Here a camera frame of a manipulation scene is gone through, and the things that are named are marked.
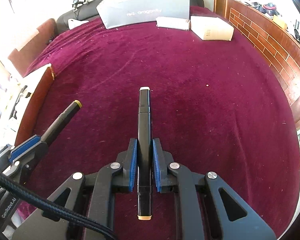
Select black marker yellow cap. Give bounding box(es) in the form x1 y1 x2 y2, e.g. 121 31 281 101
41 100 82 146

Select black marker orange caps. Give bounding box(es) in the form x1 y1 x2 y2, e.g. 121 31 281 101
138 87 152 221

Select white gold-edged cardboard tray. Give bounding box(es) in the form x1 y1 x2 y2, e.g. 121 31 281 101
0 63 55 146

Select dark red bed cover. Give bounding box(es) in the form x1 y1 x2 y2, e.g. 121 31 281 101
26 19 300 236

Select white plastic bag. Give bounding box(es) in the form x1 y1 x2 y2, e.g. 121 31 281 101
68 18 89 30

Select beige cardboard box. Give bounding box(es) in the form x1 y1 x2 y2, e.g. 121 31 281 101
190 16 234 41

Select white flat box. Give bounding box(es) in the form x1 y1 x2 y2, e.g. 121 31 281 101
156 16 190 30

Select black padded headboard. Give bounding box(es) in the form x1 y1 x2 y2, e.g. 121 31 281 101
56 0 103 34

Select black clamp on headboard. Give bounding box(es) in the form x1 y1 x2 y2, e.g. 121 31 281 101
72 0 83 11

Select wooden brick-pattern cabinet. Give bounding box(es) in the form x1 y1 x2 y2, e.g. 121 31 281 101
225 0 300 129

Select grey shoe box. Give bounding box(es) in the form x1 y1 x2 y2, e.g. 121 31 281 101
96 0 190 29

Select black braided cable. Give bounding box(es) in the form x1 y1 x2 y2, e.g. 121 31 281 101
0 163 118 240

